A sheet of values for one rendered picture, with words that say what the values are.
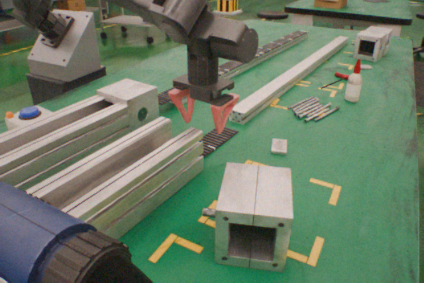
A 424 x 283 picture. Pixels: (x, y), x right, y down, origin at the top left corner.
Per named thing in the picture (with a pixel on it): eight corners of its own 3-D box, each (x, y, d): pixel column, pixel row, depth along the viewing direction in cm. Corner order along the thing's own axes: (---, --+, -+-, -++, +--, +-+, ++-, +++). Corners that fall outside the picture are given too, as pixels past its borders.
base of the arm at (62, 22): (60, 14, 111) (42, 44, 109) (43, 0, 104) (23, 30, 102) (75, 18, 107) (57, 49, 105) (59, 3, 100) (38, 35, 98)
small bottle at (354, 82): (341, 99, 91) (348, 57, 85) (350, 96, 93) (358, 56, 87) (352, 103, 88) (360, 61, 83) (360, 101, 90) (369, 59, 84)
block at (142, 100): (124, 111, 83) (119, 76, 79) (160, 124, 77) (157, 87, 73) (95, 125, 77) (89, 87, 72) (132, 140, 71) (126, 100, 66)
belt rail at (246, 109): (338, 42, 149) (339, 36, 148) (347, 44, 147) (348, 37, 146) (228, 120, 79) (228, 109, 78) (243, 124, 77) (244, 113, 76)
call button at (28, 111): (34, 112, 71) (32, 103, 70) (44, 116, 69) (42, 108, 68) (17, 118, 68) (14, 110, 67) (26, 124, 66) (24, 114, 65)
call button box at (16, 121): (43, 127, 76) (37, 103, 73) (67, 139, 71) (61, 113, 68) (11, 142, 70) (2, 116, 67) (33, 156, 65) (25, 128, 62)
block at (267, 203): (210, 210, 52) (210, 160, 47) (283, 218, 50) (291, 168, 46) (197, 260, 43) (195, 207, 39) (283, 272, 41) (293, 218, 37)
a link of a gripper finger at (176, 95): (197, 135, 63) (196, 89, 59) (169, 125, 67) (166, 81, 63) (217, 122, 68) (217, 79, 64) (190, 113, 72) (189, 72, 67)
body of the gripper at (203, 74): (215, 101, 58) (216, 59, 54) (171, 89, 63) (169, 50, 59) (235, 90, 62) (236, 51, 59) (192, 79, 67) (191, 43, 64)
